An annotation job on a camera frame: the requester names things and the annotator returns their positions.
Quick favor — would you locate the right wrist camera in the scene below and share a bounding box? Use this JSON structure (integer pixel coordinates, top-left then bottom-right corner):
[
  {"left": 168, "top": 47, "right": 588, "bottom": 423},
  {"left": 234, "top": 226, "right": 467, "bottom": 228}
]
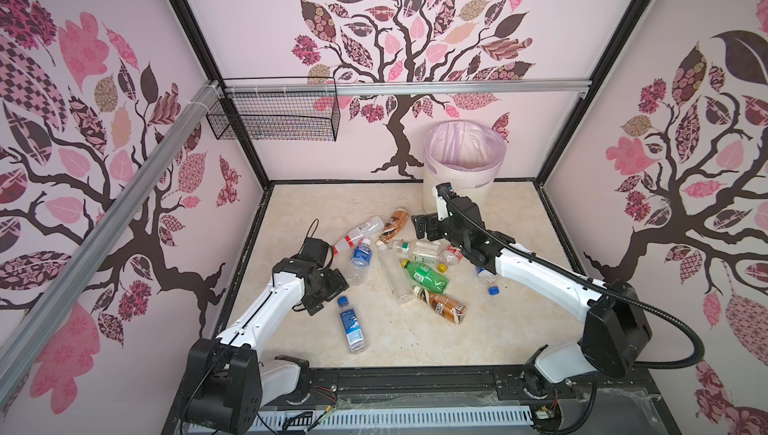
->
[{"left": 434, "top": 182, "right": 455, "bottom": 221}]

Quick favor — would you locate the green soda bottle yellow cap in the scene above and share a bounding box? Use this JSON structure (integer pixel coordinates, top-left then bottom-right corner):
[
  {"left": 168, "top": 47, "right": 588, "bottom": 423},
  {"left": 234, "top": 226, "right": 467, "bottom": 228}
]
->
[{"left": 400, "top": 259, "right": 449, "bottom": 294}]

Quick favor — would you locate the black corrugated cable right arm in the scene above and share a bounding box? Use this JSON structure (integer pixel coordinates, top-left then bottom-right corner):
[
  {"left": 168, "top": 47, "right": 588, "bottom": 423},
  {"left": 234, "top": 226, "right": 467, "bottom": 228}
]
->
[{"left": 436, "top": 182, "right": 706, "bottom": 371}]

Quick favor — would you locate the black base frame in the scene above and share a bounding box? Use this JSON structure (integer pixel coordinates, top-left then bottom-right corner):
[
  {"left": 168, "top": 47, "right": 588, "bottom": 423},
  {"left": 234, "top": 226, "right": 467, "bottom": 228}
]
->
[{"left": 163, "top": 361, "right": 679, "bottom": 434}]

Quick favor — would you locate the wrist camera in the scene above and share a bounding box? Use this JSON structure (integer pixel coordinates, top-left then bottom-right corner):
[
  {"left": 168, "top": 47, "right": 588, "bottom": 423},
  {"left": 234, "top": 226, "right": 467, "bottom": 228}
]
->
[
  {"left": 434, "top": 182, "right": 455, "bottom": 221},
  {"left": 298, "top": 237, "right": 334, "bottom": 268}
]

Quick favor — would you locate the aluminium rail back wall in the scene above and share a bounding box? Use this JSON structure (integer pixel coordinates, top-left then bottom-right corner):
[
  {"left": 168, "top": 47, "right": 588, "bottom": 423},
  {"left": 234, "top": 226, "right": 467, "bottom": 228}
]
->
[{"left": 225, "top": 78, "right": 592, "bottom": 96}]

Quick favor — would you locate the blue label bottle right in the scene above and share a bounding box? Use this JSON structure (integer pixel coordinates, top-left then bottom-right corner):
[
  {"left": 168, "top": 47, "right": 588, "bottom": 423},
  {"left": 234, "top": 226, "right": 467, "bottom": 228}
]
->
[{"left": 476, "top": 267, "right": 499, "bottom": 296}]

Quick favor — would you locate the white bin with purple liner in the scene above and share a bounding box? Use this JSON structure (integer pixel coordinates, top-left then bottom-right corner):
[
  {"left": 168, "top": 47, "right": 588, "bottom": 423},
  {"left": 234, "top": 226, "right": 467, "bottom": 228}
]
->
[{"left": 422, "top": 120, "right": 507, "bottom": 213}]

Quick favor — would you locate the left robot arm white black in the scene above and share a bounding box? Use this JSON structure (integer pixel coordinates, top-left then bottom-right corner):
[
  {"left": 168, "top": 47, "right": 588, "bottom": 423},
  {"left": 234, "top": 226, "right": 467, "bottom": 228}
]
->
[{"left": 178, "top": 255, "right": 349, "bottom": 434}]

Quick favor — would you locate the small bottle red label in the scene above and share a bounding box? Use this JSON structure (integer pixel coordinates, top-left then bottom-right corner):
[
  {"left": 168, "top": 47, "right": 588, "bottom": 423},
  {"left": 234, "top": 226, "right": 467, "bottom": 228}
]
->
[{"left": 441, "top": 245, "right": 464, "bottom": 266}]

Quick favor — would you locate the black wire basket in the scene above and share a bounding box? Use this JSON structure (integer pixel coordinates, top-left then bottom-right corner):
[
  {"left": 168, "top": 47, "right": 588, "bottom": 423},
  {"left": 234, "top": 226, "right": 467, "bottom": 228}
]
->
[{"left": 206, "top": 75, "right": 341, "bottom": 142}]

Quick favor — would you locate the clear bottle green label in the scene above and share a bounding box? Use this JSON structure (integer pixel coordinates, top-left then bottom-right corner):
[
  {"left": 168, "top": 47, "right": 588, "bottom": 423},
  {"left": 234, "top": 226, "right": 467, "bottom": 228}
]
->
[{"left": 393, "top": 239, "right": 441, "bottom": 263}]

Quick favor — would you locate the Pocari Sweat bottle white cap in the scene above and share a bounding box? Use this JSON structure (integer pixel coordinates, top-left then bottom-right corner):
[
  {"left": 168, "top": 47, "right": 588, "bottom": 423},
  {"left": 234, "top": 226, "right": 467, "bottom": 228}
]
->
[{"left": 347, "top": 238, "right": 373, "bottom": 285}]

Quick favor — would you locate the brown coffee bottle upper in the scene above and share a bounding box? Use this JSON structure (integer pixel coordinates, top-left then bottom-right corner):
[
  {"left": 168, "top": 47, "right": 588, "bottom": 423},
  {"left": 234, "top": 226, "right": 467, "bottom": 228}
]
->
[{"left": 379, "top": 207, "right": 410, "bottom": 244}]

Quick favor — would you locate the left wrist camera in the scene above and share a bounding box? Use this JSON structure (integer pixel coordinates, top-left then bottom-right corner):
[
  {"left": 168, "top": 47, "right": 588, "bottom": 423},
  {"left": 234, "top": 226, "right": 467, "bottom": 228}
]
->
[{"left": 298, "top": 237, "right": 334, "bottom": 268}]

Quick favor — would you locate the aluminium rail wall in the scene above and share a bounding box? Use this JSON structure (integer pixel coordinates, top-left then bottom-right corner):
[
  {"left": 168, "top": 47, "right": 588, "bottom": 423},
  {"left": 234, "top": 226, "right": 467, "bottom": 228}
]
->
[
  {"left": 225, "top": 78, "right": 592, "bottom": 96},
  {"left": 0, "top": 82, "right": 223, "bottom": 400}
]

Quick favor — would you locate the brown coffee bottle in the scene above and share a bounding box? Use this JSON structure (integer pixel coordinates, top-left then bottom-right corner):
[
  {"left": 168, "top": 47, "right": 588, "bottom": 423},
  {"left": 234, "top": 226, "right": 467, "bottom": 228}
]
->
[
  {"left": 413, "top": 286, "right": 466, "bottom": 325},
  {"left": 379, "top": 207, "right": 410, "bottom": 244}
]

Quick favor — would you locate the clear bottle red cap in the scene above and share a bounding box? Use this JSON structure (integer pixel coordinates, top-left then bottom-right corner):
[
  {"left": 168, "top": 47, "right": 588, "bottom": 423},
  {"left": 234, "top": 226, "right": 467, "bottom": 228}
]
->
[{"left": 333, "top": 216, "right": 384, "bottom": 255}]

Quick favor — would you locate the aluminium rail left wall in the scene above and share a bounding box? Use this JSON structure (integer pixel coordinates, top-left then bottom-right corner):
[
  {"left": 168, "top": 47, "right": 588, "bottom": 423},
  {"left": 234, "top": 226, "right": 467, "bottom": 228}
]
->
[{"left": 0, "top": 82, "right": 223, "bottom": 400}]

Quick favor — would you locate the blue cap water bottle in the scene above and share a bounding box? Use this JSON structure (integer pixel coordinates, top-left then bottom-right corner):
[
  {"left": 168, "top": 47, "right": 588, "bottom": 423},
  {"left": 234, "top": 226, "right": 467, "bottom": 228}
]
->
[{"left": 337, "top": 296, "right": 367, "bottom": 353}]

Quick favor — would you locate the tall clear square bottle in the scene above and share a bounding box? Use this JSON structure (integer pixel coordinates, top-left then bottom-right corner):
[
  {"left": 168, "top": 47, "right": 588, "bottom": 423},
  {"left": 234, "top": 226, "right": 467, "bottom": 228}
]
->
[{"left": 376, "top": 240, "right": 414, "bottom": 305}]

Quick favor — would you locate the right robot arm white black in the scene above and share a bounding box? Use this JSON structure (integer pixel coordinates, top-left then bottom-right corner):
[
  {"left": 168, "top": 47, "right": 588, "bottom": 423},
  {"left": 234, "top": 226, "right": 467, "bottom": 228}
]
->
[{"left": 413, "top": 196, "right": 652, "bottom": 397}]

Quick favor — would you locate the white slotted cable duct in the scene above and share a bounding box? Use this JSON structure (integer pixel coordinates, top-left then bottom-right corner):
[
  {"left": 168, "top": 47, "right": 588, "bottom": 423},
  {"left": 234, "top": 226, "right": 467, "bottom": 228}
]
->
[{"left": 188, "top": 406, "right": 535, "bottom": 434}]

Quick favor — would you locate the brown coffee bottle lower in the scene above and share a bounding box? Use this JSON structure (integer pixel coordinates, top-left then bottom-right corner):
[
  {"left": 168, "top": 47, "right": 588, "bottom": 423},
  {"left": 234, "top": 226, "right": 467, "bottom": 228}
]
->
[{"left": 413, "top": 286, "right": 466, "bottom": 325}]

